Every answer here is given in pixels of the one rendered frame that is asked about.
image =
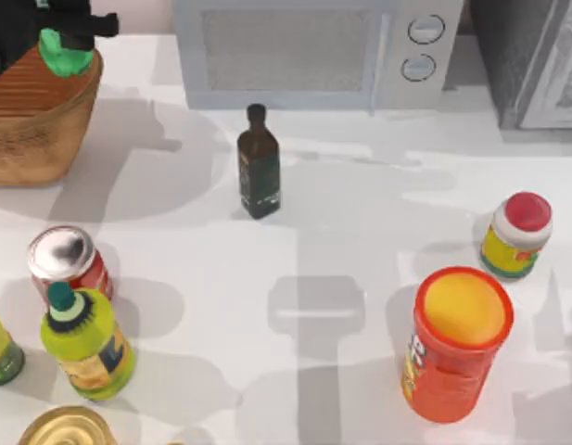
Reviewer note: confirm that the orange tube can yellow lid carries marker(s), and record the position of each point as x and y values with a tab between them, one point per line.
457	343

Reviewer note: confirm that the lime bottle with green cap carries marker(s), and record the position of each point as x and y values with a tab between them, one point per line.
88	347

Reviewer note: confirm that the dark glass bottle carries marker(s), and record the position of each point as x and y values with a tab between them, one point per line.
259	167

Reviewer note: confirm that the microwave knob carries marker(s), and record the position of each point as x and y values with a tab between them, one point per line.
426	29
418	67

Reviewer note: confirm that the red can with silver top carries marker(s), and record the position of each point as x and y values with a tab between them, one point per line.
63	255

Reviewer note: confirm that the pale microwave oven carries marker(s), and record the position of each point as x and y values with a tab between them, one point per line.
313	51

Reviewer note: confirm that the brown wicker basket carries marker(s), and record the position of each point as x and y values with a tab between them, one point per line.
40	125

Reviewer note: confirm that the yellow jar with red lid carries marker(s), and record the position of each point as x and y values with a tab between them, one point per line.
517	238

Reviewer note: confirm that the yellow green bottle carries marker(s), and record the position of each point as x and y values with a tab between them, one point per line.
0	352

